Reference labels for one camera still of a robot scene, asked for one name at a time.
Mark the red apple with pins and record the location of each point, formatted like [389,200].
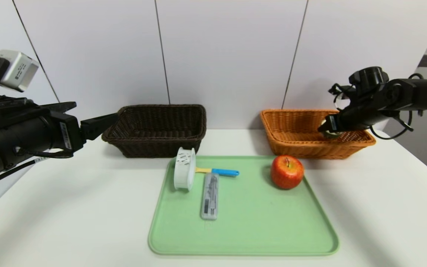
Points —
[287,173]

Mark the grey translucent pen case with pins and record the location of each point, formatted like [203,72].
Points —
[210,196]

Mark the light green plastic tray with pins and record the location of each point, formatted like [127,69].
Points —
[250,222]

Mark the dark brown wicker basket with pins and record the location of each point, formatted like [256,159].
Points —
[161,129]

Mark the black wall fixture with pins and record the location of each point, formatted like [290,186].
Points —
[426,61]

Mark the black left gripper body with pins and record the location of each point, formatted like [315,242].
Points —
[68,134]

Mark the tin can with gold lid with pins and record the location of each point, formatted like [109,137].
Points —
[333,134]

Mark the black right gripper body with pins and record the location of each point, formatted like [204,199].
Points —
[333,123]

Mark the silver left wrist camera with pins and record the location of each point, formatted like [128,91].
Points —
[17,70]

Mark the white perforated plastic cup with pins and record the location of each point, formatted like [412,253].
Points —
[184,174]

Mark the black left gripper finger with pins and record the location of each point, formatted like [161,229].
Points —
[95,126]
[61,106]

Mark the orange wicker basket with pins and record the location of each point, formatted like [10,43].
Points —
[291,133]

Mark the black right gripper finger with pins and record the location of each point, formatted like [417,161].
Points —
[326,128]

